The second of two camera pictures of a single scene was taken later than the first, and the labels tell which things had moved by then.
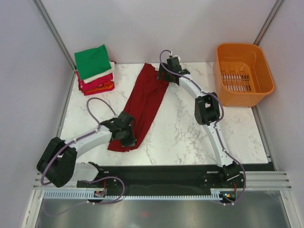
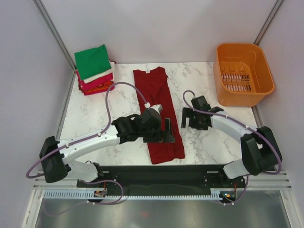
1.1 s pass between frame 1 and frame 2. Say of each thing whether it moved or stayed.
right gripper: moved
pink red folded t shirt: stayed
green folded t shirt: stayed
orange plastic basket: stayed
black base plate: stayed
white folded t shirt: stayed
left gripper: moved
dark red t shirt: moved
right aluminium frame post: stayed
